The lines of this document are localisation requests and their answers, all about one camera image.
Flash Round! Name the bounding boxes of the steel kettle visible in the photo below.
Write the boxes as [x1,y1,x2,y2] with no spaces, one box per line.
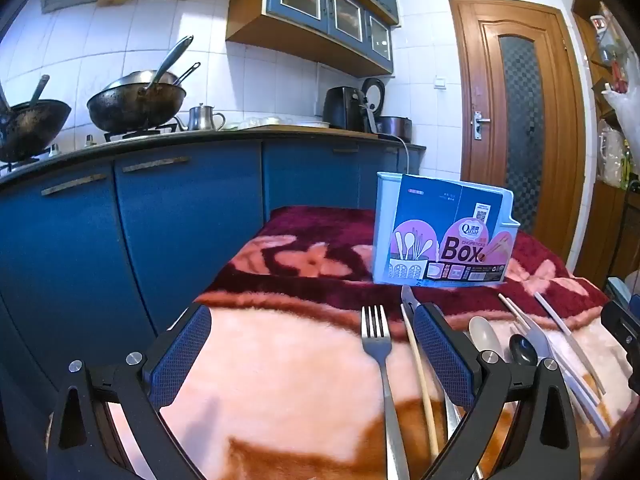
[175,104,227,132]

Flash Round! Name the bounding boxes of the white power cable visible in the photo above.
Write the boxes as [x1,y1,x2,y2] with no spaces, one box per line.
[382,134,412,177]

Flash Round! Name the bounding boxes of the wooden shelf unit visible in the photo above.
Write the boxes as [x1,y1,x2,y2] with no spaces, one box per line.
[572,0,640,286]

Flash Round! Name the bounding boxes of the steel table knife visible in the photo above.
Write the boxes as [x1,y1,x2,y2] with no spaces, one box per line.
[400,285,485,480]

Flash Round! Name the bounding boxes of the light blue utensil holder box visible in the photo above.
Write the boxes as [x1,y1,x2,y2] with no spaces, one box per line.
[372,172,521,286]

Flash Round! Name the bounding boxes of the red and pink floral blanket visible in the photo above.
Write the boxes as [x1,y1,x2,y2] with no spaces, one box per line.
[47,205,640,480]

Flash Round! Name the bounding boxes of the steel door handle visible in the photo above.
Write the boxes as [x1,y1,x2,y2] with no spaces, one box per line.
[470,110,492,141]

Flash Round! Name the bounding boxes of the steel pan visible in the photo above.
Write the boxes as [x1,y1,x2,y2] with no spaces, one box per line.
[107,62,202,92]

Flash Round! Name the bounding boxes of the beige wooden chopstick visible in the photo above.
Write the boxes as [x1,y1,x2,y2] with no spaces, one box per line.
[401,302,442,457]
[498,294,533,336]

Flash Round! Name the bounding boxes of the steel ladle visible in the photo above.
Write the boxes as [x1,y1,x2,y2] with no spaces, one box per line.
[144,35,195,97]

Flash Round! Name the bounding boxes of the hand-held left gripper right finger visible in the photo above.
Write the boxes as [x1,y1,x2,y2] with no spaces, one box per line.
[412,302,581,480]

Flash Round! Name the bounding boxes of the gas stove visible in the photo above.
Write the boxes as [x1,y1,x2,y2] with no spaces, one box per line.
[0,122,181,173]

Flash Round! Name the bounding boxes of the light blue plastic box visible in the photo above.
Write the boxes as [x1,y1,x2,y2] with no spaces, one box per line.
[606,277,632,307]

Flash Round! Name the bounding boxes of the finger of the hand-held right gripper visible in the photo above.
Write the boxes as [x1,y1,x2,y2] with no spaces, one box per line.
[600,301,640,357]

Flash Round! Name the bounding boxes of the black air fryer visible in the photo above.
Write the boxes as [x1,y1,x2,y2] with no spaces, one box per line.
[322,86,373,133]

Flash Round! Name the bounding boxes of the black spoon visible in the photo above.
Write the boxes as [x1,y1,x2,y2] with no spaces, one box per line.
[509,334,540,367]

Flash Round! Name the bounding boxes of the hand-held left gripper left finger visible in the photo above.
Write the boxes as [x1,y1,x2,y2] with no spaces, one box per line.
[47,302,213,480]

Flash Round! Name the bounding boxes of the small black wok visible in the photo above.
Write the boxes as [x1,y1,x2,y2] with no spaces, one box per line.
[0,75,72,162]

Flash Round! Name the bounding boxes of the blue upper wall cabinet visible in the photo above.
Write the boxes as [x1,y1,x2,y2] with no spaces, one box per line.
[225,0,401,79]

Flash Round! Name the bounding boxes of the wooden door with glass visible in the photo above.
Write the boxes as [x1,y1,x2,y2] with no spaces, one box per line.
[449,0,587,273]

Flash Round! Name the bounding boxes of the white plastic bag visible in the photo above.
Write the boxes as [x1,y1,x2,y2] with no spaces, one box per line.
[600,85,640,133]

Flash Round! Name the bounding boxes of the blue lower kitchen cabinets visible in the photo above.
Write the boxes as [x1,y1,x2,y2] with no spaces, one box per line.
[0,135,427,411]

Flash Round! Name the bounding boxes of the large black wok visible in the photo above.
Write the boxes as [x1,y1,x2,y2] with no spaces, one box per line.
[87,82,187,134]

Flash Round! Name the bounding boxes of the steel fork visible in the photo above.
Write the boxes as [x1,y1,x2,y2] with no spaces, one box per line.
[361,305,412,480]

